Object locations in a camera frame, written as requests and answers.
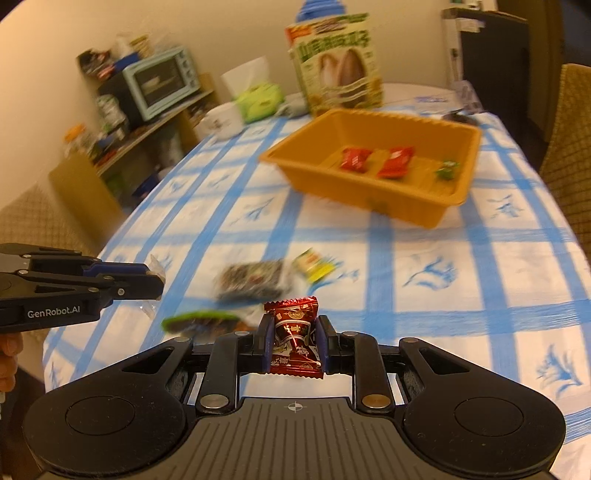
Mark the quilted tan chair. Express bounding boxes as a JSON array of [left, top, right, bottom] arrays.
[[538, 62, 591, 227]]

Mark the green wrapped snack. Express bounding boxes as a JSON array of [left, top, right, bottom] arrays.
[[161, 310, 242, 337]]

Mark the orange plastic tray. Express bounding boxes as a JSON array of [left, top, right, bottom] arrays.
[[259, 109, 482, 229]]

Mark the black mini fridge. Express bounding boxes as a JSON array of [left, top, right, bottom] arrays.
[[442, 7, 530, 141]]

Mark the yellow green snack bar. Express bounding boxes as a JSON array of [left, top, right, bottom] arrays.
[[293, 248, 335, 284]]

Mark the green tissue pack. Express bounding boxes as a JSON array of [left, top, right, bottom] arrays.
[[221, 56, 284, 124]]

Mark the mixed nuts clear packet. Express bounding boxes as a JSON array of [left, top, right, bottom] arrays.
[[215, 260, 291, 301]]

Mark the red snack packet left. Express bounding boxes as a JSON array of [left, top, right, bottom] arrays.
[[339, 147, 373, 174]]

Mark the blue checkered tablecloth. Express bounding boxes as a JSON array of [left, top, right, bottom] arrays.
[[42, 113, 590, 479]]

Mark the red snack packet middle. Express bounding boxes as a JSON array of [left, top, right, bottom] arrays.
[[377, 147, 415, 180]]

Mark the white mug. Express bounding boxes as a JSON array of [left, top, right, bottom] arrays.
[[198, 102, 245, 141]]

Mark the blue thermos jug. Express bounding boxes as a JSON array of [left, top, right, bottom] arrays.
[[295, 0, 346, 22]]

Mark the red snack packet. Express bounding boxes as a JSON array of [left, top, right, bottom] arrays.
[[377, 147, 415, 180], [339, 147, 373, 174]]

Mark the light blue toaster oven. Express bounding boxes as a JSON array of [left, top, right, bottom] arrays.
[[97, 47, 200, 130]]

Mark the wooden shelf unit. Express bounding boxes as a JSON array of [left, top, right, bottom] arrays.
[[48, 73, 219, 253]]

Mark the green candy packet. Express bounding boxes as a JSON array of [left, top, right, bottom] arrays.
[[436, 160, 461, 181]]

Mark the dark red candy packet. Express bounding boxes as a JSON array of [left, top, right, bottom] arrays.
[[264, 296, 324, 379]]

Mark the sunflower seed box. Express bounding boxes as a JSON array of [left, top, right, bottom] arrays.
[[286, 13, 384, 117]]

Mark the grey phone stand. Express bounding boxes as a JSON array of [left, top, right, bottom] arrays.
[[442, 80, 484, 127]]

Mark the person's left hand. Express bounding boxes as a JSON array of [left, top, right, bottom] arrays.
[[0, 333, 23, 393]]

